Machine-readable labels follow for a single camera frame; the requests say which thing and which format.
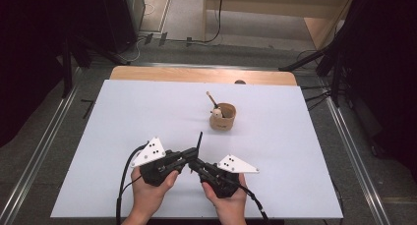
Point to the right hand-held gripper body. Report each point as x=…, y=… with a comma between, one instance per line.
x=236, y=165

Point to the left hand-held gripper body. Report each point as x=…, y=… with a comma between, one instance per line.
x=149, y=152

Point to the dark chopstick with orange end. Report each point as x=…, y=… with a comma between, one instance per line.
x=211, y=100
x=199, y=140

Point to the wooden cup with small figure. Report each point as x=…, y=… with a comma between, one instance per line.
x=223, y=123

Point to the person's right hand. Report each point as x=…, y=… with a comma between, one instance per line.
x=229, y=205

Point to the person's left hand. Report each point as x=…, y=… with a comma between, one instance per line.
x=149, y=194

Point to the white table sheet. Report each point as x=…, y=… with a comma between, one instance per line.
x=262, y=146

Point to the wooden table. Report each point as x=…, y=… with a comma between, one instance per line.
x=196, y=75

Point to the black metal stand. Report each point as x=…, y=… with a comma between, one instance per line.
x=334, y=74
x=67, y=71

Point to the dark cabinet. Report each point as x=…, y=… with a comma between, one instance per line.
x=114, y=18

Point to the black curtain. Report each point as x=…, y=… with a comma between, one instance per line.
x=29, y=54
x=387, y=71

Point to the light wooden platform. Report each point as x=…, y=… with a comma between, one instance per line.
x=268, y=4

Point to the metal floor rail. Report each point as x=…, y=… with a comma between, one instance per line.
x=357, y=159
x=39, y=153

